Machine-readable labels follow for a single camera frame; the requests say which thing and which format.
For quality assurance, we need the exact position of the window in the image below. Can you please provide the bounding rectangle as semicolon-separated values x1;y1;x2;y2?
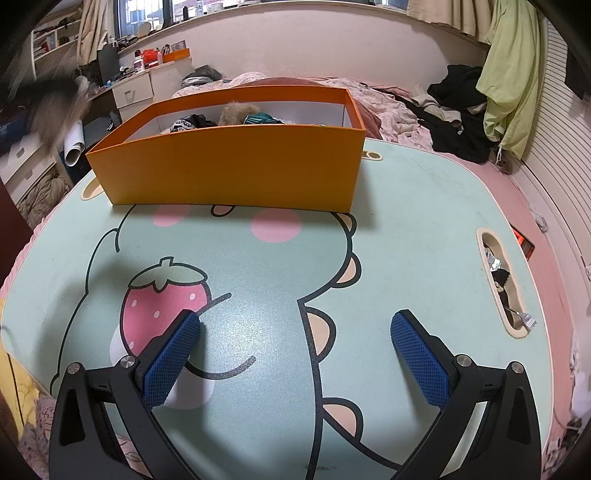
115;0;259;40

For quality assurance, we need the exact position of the white slatted wall panel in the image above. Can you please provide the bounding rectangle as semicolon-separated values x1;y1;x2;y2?
519;21;591;287

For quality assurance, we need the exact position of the rolled white paper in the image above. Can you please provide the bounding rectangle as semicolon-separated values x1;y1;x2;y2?
65;122;86;167

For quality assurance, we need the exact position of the beige knit blanket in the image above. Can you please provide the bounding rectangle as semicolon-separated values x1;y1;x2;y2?
16;175;72;228

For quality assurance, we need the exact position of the brown fur pompom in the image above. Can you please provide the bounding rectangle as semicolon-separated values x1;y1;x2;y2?
218;103;262;127

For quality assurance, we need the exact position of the light green hanging shirt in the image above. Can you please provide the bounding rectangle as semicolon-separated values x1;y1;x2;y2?
475;0;546;160

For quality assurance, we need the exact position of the white wall shelf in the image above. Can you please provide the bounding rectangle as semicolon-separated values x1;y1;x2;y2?
30;14;84;72

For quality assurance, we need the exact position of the grey coiled cloth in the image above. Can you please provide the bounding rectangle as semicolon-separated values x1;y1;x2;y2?
182;65;227;89

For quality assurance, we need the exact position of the mint cartoon print desktop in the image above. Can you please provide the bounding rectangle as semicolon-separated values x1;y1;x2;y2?
0;136;555;480

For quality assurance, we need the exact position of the black snack wrapper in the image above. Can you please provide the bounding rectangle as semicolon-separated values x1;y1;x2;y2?
490;270;512;296

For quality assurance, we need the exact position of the pile of black clothes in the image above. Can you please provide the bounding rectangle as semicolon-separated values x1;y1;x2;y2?
427;65;502;165

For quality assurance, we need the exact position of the black and red card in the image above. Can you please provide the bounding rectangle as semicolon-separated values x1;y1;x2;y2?
510;224;536;260

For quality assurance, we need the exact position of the pink quilted floral blanket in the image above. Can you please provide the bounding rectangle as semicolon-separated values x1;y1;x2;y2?
0;392;144;480

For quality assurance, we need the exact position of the pink floral quilt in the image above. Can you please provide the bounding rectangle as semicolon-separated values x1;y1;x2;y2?
172;71;437;153

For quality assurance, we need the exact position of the black lace scrunchie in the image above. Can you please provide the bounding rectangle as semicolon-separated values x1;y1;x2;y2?
168;113;218;134

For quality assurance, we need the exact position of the white desk with drawer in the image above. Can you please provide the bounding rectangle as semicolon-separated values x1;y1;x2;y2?
111;58;195;123

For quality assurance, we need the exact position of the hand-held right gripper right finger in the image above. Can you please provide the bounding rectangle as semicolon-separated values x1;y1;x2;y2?
390;309;542;480

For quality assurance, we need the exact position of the white drawer unit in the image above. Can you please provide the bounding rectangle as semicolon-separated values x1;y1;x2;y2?
0;136;63;201

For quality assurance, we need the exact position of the yellow cloth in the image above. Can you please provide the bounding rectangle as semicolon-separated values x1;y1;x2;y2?
0;348;42;416

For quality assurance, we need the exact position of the beige curtain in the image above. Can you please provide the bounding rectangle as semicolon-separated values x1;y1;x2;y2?
78;0;122;65
406;0;492;44

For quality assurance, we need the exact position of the orange cardboard box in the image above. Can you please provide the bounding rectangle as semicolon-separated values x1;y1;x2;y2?
85;85;368;214

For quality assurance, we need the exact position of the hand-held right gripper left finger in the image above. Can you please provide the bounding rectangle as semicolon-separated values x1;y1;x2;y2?
48;309;201;480

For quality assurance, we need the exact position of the flat silver wrapper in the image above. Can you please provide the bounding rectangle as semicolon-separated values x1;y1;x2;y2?
505;308;537;330

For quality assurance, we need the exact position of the pink bed sheet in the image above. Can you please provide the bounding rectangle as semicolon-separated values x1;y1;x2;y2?
365;134;591;480

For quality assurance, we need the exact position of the dark hanging cloth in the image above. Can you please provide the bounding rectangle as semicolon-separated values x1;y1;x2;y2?
564;44;591;100

